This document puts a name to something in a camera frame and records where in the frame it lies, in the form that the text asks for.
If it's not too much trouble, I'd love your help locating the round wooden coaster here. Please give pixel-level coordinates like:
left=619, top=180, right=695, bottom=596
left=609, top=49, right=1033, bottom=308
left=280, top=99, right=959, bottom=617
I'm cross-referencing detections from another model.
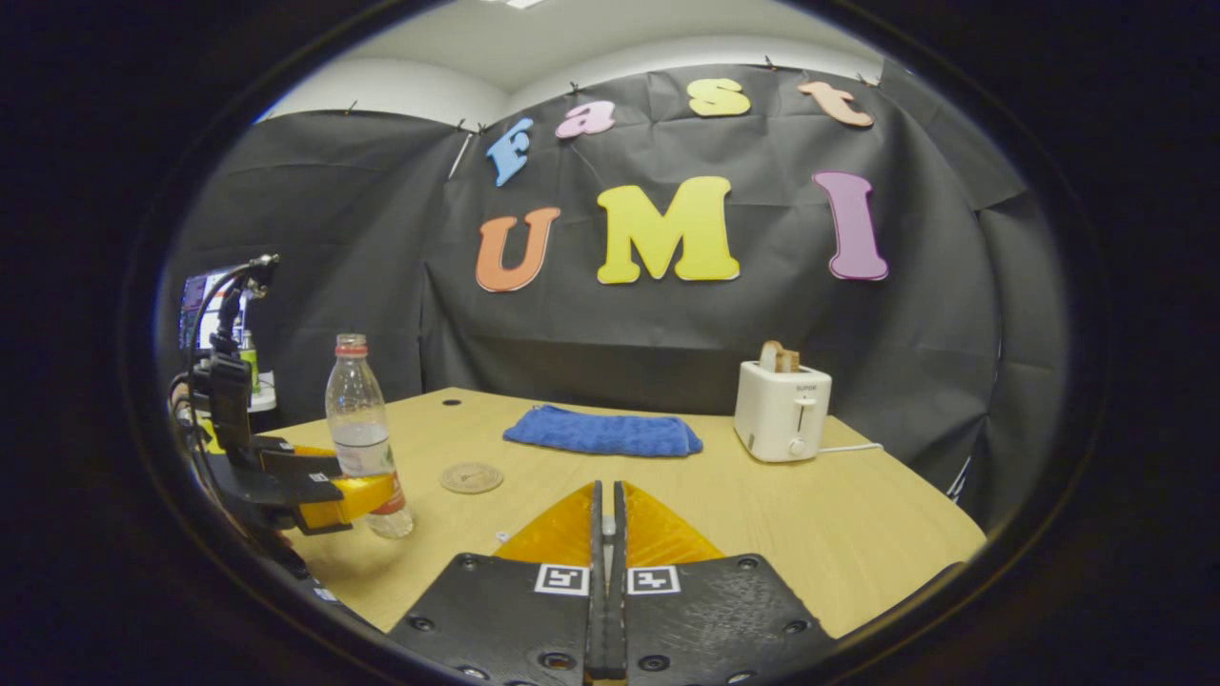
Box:
left=439, top=462, right=504, bottom=494

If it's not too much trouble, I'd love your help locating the computer monitor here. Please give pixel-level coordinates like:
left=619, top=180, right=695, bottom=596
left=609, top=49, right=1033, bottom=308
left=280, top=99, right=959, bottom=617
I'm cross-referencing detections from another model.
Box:
left=179, top=267, right=251, bottom=353

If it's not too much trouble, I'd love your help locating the clear plastic water bottle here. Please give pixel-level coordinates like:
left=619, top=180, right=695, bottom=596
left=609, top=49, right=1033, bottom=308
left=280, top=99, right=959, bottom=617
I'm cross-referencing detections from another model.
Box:
left=325, top=333, right=416, bottom=540

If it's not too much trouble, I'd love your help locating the blue towel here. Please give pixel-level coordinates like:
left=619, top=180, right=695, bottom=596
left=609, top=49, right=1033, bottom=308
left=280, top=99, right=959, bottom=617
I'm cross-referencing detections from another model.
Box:
left=502, top=404, right=704, bottom=458

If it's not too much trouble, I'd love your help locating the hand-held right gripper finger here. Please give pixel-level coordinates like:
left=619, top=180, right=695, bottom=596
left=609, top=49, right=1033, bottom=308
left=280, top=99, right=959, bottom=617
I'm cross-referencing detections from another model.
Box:
left=386, top=480, right=604, bottom=685
left=613, top=480, right=840, bottom=685

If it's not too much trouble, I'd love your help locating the white toaster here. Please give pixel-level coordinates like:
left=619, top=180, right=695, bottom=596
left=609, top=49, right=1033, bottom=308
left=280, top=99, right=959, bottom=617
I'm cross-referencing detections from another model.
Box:
left=734, top=360, right=833, bottom=464

